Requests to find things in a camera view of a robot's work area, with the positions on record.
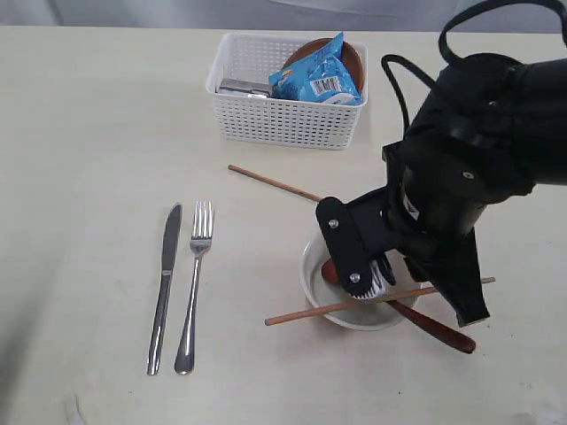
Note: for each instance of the grey-green ceramic bowl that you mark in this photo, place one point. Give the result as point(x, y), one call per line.
point(363, 317)

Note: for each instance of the silver table knife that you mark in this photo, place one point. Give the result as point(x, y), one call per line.
point(168, 257)

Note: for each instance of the brown ceramic plate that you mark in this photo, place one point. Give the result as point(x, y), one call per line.
point(349, 57)

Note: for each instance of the white perforated plastic basket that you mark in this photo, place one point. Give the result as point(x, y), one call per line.
point(253, 57)

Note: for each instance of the brown wooden chopstick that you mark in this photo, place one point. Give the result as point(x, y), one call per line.
point(345, 305)
point(274, 183)

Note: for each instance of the silver metal tin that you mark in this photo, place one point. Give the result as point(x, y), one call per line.
point(240, 88)

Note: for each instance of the brown wooden spoon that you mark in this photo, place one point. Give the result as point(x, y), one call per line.
point(441, 332)

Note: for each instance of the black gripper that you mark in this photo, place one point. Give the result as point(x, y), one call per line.
point(364, 230)

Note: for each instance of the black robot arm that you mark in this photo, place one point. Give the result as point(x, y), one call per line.
point(490, 129)

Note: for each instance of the silver fork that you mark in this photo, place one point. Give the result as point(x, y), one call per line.
point(200, 243)

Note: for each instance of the blue snack packet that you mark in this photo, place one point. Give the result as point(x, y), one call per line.
point(320, 78)

